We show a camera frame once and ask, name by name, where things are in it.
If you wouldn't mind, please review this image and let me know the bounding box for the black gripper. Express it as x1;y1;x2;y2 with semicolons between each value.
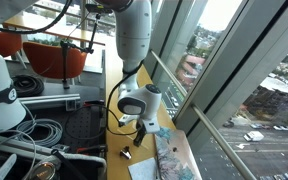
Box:
132;126;149;148

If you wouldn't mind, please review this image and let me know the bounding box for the white notepad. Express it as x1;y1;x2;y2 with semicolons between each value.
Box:
127;156;158;180

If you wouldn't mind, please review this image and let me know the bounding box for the floral blue pink pouch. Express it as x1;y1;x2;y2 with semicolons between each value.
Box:
153;125;203;180

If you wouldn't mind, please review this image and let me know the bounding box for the black clamp orange pad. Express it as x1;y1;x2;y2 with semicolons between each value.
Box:
76;143;109;158
83;99;106;109

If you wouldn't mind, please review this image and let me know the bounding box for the white padded tube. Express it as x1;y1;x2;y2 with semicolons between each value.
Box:
50;151;108;169

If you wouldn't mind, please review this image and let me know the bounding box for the grey metal handrail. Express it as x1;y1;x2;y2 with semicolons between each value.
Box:
149;49;258;180

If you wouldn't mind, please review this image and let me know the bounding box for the short aluminium extrusion bar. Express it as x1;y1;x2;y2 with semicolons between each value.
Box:
17;93;82;112

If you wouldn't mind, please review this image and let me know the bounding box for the round shiny metal cap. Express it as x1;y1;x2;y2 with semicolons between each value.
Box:
27;160;57;180

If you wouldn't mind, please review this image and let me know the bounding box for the grey window mullion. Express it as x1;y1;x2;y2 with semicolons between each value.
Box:
173;0;288;144

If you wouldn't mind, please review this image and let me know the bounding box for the large orange chair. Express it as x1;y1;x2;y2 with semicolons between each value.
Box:
22;41;88;84

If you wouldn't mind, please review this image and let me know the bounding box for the long aluminium extrusion bar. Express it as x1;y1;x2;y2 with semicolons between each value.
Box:
0;134;53;158

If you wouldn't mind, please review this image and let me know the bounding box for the small orange chair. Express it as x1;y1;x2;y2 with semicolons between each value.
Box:
0;29;23;60

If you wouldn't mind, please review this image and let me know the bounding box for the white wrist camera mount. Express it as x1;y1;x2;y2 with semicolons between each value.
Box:
140;118;161;135

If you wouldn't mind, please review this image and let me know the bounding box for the grey cable coil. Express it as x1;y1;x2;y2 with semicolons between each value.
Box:
15;118;64;148

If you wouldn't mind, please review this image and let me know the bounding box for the black camera stand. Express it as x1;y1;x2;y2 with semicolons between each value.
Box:
59;12;102;90

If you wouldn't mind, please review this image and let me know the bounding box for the black cable coil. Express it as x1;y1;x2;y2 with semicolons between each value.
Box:
11;74;45;98

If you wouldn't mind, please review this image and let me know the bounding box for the black flat camera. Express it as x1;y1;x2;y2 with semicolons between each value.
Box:
84;3;114;15

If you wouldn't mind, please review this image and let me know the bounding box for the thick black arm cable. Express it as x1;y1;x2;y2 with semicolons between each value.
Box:
0;0;74;35

